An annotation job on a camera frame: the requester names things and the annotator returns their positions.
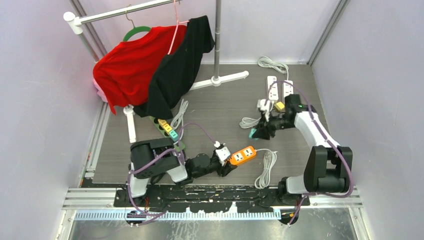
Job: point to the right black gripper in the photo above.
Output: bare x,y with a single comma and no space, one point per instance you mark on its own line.
264,126

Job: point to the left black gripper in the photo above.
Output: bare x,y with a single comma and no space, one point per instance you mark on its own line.
224,170

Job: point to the teal plug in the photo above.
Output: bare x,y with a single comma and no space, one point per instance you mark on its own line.
174,135
251,134

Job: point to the orange power strip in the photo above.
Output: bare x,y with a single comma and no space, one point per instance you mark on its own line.
248,153

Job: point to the short white power strip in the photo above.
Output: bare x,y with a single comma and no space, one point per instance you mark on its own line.
272,95

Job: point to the long white power strip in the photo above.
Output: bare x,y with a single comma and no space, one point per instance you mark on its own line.
282,68

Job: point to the dark green power strip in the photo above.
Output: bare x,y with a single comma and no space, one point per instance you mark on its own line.
178,146

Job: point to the purple power strip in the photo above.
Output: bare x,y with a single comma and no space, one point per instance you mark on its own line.
179,118

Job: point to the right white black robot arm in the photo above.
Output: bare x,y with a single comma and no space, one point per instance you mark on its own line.
328,168

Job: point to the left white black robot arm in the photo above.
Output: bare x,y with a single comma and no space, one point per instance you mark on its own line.
151,158

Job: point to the black t-shirt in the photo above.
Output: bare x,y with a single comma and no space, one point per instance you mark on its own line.
177,72

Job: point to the red t-shirt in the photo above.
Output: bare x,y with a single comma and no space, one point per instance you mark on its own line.
124,74

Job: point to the pink clothes hanger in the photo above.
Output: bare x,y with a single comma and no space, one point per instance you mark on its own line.
178,23

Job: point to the green clothes hanger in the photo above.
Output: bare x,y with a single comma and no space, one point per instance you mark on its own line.
135,29

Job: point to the white metal clothes rack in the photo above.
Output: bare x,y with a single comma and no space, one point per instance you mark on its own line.
76,23

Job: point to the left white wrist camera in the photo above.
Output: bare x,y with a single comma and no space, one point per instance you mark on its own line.
223,154

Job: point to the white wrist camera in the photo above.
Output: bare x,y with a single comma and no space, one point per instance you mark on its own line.
264,106
223,154

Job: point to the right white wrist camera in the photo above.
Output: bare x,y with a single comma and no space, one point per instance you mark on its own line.
264,106

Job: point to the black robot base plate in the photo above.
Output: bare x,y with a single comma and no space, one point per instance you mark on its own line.
247,200

